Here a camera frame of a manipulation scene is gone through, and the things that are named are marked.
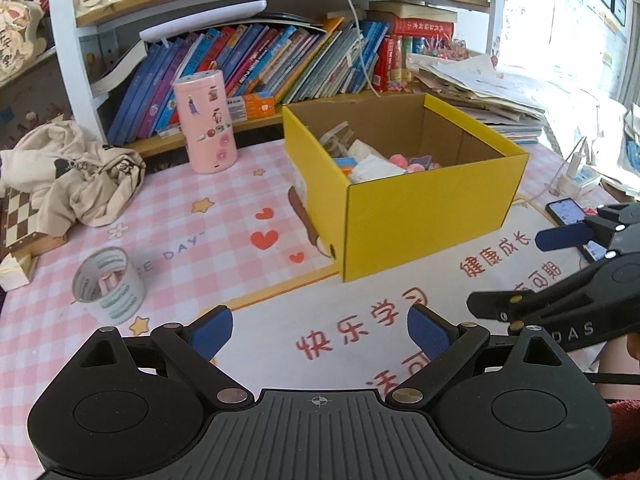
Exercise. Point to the white tissue pack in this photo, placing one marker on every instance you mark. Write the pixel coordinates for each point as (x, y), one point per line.
(12, 272)

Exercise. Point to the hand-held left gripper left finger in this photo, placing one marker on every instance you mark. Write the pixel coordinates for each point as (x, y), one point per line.
(212, 330)

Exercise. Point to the beige cloth bag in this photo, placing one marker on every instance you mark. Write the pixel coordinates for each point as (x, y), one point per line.
(75, 170)

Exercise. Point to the grey tape roll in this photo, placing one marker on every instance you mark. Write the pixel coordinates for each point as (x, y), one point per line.
(120, 300)

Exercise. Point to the thick white book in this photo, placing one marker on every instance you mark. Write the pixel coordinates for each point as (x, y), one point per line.
(117, 67)

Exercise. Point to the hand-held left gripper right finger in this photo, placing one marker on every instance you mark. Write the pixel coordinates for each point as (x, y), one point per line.
(430, 330)

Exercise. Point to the pink sticker-covered cylinder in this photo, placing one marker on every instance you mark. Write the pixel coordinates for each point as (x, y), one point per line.
(205, 120)

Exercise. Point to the person's right forearm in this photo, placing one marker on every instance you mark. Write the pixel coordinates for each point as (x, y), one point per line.
(617, 365)

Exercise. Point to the pink checked tablecloth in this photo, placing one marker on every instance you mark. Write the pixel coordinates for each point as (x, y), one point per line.
(200, 240)

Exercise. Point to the person's right hand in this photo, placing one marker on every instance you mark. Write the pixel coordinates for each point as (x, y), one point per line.
(632, 347)

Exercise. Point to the orange and white medicine box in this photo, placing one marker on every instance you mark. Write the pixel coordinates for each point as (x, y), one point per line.
(345, 161)

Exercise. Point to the black smartphone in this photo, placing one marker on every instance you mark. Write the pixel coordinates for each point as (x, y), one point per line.
(565, 212)

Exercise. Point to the small orange box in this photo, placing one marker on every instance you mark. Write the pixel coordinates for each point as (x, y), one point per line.
(252, 106)

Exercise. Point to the white desk bookshelf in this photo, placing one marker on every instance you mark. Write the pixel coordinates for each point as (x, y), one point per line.
(65, 60)

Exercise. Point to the pink plush paw toy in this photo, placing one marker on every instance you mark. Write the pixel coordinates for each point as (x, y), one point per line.
(402, 159)

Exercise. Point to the blue purple hair clip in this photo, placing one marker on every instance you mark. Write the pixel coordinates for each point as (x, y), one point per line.
(421, 162)

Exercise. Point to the row of books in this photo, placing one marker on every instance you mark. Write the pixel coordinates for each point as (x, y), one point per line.
(260, 60)

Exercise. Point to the alphabet wall poster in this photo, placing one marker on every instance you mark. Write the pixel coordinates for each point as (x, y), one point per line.
(530, 5)

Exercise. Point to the wooden chessboard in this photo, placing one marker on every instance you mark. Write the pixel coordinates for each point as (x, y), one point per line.
(25, 220)

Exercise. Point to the pearl bead ribbon accessory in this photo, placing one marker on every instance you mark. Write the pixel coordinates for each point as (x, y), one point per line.
(334, 137)

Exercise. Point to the yellow cardboard box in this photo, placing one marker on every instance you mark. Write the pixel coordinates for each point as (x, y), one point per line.
(425, 220)

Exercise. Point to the cream cartoon plaque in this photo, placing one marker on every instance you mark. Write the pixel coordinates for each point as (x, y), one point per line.
(17, 35)

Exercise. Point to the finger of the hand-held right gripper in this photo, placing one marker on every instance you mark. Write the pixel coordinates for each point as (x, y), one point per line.
(562, 236)
(550, 300)

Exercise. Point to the pile of papers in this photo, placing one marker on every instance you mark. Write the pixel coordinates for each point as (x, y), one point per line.
(475, 90)

